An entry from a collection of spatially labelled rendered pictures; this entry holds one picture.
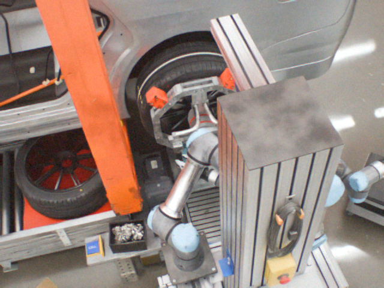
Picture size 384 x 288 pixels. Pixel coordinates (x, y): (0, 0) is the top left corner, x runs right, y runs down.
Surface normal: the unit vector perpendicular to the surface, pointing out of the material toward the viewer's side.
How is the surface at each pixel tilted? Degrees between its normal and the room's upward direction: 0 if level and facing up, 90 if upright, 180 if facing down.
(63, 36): 90
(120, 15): 90
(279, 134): 0
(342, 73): 0
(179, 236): 7
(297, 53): 90
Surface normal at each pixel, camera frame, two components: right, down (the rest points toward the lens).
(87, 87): 0.22, 0.77
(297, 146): -0.06, -0.61
